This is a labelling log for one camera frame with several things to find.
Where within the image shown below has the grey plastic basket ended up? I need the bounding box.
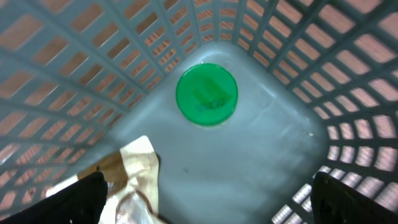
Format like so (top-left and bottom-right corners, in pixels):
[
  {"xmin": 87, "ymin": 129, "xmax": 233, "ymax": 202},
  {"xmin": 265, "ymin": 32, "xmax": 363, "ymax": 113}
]
[{"xmin": 1, "ymin": 0, "xmax": 397, "ymax": 223}]

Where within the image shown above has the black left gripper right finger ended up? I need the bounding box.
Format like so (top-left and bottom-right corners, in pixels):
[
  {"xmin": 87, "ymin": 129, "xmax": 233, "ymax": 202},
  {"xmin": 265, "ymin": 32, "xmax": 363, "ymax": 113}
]
[{"xmin": 310, "ymin": 172, "xmax": 397, "ymax": 224}]

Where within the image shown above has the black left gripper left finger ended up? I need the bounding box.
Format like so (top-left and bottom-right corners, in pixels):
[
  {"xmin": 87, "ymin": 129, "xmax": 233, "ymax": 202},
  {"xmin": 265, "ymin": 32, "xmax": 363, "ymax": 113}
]
[{"xmin": 1, "ymin": 171, "xmax": 108, "ymax": 224}]

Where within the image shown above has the beige brown snack pouch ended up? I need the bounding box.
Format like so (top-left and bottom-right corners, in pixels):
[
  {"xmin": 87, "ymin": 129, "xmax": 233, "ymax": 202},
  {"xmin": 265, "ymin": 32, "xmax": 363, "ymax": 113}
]
[{"xmin": 45, "ymin": 136, "xmax": 163, "ymax": 224}]

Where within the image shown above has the green lid white jar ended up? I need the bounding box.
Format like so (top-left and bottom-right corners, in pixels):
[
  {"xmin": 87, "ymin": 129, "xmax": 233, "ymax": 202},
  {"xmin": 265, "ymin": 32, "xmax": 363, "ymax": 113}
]
[{"xmin": 175, "ymin": 63, "xmax": 239, "ymax": 127}]

